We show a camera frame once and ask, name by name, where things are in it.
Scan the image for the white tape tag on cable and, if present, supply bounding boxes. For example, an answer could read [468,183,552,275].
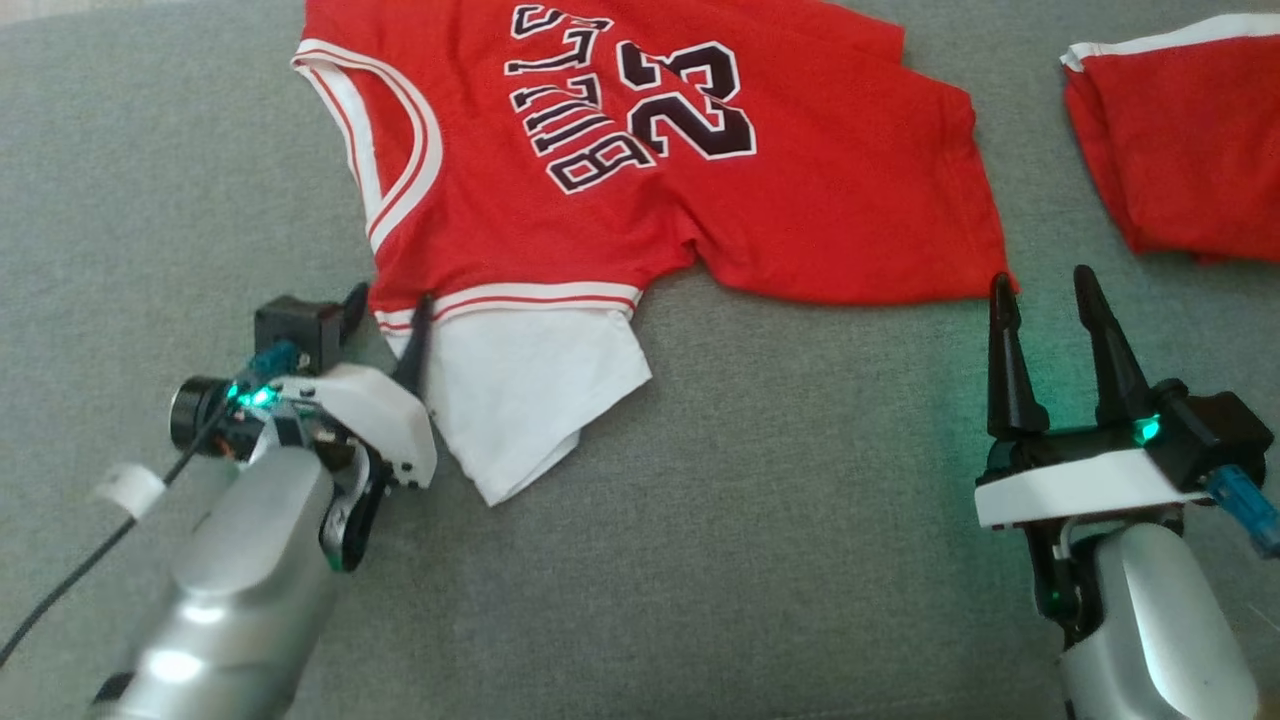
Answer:
[95,463,166,519]

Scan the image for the red Bulls 23 jersey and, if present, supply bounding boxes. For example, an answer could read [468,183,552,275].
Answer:
[292,0,1019,506]

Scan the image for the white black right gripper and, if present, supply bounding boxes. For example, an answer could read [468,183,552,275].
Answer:
[975,265,1211,641]

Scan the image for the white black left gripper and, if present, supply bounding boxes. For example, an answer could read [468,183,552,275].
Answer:
[265,282,438,573]

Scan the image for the black cable with teal plug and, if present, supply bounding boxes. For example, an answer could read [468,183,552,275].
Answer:
[0,345,301,669]
[1205,465,1280,559]

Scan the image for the grey sofa seat cushion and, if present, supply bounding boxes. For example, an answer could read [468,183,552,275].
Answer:
[0,0,1280,720]

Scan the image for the red shorts with white stripes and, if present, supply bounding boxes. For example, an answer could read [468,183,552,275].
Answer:
[1060,12,1280,263]

